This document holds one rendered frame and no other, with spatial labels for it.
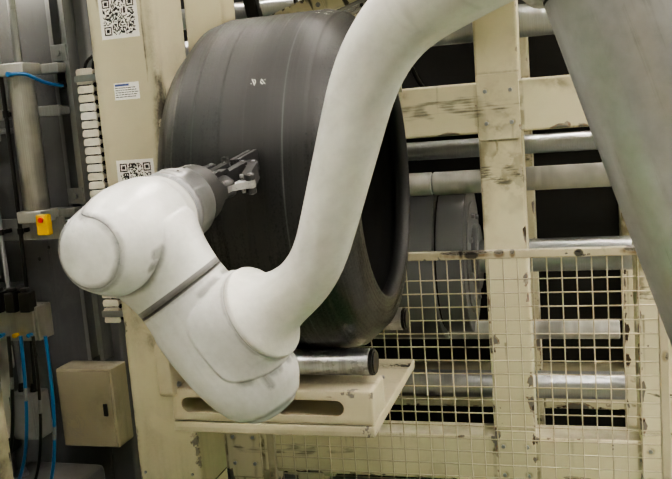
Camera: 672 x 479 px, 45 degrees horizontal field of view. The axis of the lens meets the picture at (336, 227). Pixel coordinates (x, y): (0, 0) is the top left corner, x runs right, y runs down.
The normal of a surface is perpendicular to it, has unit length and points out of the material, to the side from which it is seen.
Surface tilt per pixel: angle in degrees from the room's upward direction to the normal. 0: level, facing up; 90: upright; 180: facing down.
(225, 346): 98
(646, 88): 93
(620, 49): 94
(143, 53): 90
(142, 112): 90
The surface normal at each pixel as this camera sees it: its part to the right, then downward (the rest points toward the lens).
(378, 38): -0.43, 0.33
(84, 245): -0.28, 0.12
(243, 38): -0.22, -0.74
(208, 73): -0.25, -0.54
